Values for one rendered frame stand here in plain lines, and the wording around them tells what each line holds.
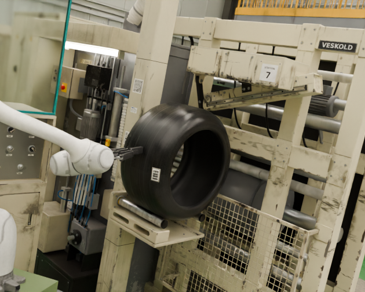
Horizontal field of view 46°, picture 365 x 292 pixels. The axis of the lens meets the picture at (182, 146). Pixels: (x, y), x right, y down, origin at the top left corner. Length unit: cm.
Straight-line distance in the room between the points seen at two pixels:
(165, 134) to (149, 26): 65
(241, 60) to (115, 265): 132
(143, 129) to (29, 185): 75
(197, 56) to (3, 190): 124
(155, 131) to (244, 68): 57
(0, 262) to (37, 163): 92
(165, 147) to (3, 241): 77
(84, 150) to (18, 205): 95
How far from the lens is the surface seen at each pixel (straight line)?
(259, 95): 230
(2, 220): 168
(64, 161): 171
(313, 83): 216
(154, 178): 195
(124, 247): 254
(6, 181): 245
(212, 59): 235
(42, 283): 180
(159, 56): 233
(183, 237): 227
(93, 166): 158
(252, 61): 219
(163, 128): 197
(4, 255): 169
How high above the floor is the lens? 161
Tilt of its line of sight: 9 degrees down
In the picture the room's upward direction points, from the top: 11 degrees clockwise
